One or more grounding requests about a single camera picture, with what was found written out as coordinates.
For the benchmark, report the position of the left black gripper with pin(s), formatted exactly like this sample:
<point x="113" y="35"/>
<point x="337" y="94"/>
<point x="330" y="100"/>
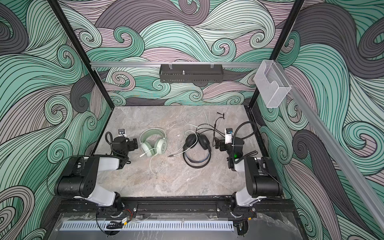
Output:
<point x="132" y="144"/>

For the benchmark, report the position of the aluminium horizontal rail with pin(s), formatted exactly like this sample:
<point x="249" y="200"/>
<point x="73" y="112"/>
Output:
<point x="137" y="64"/>

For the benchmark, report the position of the black headphones with blue band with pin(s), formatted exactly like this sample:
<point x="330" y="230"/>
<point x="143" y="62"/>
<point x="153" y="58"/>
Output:
<point x="211" y="131"/>

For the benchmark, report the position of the black frame post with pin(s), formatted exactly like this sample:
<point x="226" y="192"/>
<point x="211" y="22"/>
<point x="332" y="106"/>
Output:
<point x="78" y="47"/>
<point x="287" y="27"/>

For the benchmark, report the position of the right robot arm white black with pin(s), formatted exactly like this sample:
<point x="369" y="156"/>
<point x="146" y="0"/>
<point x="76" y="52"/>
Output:
<point x="261" y="179"/>

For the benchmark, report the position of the white slotted cable duct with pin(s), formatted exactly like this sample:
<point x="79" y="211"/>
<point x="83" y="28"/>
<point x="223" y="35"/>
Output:
<point x="182" y="225"/>

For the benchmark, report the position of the black perforated wall tray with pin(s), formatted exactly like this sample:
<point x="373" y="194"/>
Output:
<point x="196" y="74"/>

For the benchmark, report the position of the mint green headphones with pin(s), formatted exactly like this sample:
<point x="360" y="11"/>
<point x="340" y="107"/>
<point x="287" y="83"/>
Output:
<point x="154" y="142"/>

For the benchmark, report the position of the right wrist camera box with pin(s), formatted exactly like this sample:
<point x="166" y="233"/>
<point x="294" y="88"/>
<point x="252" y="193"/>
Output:
<point x="229" y="135"/>

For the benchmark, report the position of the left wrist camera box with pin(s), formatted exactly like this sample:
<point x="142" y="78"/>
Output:
<point x="121" y="132"/>

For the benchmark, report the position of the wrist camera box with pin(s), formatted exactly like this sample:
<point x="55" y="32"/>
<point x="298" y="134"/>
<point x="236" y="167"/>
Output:
<point x="121" y="132"/>
<point x="229" y="135"/>

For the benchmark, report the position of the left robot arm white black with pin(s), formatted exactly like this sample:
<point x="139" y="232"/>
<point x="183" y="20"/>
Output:
<point x="78" y="179"/>

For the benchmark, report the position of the black frame post left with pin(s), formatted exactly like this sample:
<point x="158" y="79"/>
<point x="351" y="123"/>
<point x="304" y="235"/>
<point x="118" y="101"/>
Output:
<point x="78" y="47"/>

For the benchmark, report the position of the clear plastic wall bin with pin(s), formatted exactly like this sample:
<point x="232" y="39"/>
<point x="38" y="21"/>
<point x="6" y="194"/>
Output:
<point x="272" y="83"/>

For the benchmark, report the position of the black frame post right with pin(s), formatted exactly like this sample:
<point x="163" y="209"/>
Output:
<point x="287" y="27"/>

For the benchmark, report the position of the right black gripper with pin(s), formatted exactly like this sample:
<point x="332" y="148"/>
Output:
<point x="221" y="144"/>

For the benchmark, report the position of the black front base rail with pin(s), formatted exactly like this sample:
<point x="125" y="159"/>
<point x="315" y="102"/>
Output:
<point x="218" y="206"/>

